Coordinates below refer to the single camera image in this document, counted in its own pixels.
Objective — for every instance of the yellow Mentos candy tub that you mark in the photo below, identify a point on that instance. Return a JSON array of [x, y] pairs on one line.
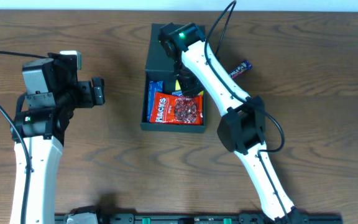
[[177, 87]]

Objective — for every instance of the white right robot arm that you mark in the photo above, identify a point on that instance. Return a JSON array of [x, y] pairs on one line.
[[242, 125]]

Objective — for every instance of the black fabric storage box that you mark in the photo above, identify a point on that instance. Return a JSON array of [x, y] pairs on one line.
[[159, 67]]

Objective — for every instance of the purple Dairy Milk chocolate bar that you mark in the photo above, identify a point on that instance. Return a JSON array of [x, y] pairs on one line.
[[244, 66]]

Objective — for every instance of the small blue candy stick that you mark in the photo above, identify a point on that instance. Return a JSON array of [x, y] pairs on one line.
[[177, 93]]

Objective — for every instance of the red Hacks candy bag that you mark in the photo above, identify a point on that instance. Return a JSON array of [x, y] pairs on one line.
[[169, 109]]

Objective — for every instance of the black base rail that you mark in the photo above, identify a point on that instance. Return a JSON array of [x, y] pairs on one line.
[[96, 215]]

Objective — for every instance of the blue cookie roll pack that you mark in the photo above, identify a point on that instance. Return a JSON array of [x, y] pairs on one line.
[[153, 88]]

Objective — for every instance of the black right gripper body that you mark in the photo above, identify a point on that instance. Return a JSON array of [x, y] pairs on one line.
[[184, 82]]

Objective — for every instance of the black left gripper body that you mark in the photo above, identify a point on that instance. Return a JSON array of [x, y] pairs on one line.
[[86, 93]]

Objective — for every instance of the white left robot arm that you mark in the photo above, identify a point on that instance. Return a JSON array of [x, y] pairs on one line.
[[42, 116]]

